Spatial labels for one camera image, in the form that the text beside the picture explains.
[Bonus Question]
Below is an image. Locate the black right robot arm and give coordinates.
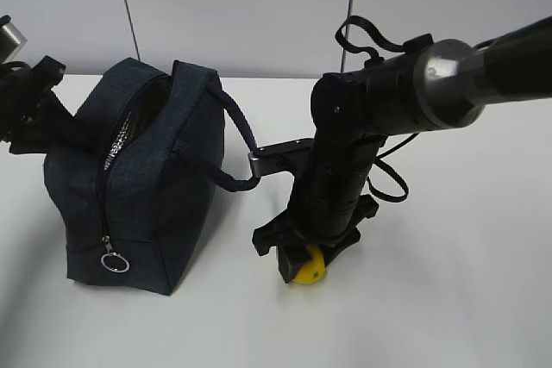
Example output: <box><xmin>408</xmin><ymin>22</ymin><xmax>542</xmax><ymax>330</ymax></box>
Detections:
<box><xmin>249</xmin><ymin>16</ymin><xmax>551</xmax><ymax>284</ymax></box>

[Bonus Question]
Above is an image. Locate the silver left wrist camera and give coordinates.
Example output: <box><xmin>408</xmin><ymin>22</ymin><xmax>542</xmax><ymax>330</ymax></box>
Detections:
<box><xmin>0</xmin><ymin>15</ymin><xmax>27</xmax><ymax>64</ymax></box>

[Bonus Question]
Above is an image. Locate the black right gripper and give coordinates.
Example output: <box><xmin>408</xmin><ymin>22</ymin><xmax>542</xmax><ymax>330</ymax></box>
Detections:
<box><xmin>252</xmin><ymin>195</ymin><xmax>379</xmax><ymax>284</ymax></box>

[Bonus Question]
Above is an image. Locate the yellow toy lemon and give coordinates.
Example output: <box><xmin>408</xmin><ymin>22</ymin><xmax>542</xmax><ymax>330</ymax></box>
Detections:
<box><xmin>292</xmin><ymin>245</ymin><xmax>326</xmax><ymax>285</ymax></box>

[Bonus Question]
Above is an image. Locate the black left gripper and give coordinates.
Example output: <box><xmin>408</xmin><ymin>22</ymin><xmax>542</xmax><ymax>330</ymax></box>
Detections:
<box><xmin>1</xmin><ymin>56</ymin><xmax>98</xmax><ymax>154</ymax></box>

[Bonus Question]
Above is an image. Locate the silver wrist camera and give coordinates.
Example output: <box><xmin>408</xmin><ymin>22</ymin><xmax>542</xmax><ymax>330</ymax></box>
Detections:
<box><xmin>0</xmin><ymin>15</ymin><xmax>27</xmax><ymax>64</ymax></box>
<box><xmin>248</xmin><ymin>137</ymin><xmax>314</xmax><ymax>179</ymax></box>

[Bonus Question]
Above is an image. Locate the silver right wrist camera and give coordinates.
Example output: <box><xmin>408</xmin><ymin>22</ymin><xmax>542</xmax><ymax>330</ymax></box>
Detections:
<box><xmin>248</xmin><ymin>137</ymin><xmax>314</xmax><ymax>179</ymax></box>

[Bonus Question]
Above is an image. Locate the dark navy fabric bag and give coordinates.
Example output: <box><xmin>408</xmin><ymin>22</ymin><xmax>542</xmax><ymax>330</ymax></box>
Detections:
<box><xmin>44</xmin><ymin>58</ymin><xmax>258</xmax><ymax>296</ymax></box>

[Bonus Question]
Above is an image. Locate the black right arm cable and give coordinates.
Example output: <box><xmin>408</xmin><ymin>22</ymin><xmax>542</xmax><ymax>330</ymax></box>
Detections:
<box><xmin>334</xmin><ymin>15</ymin><xmax>419</xmax><ymax>203</ymax></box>

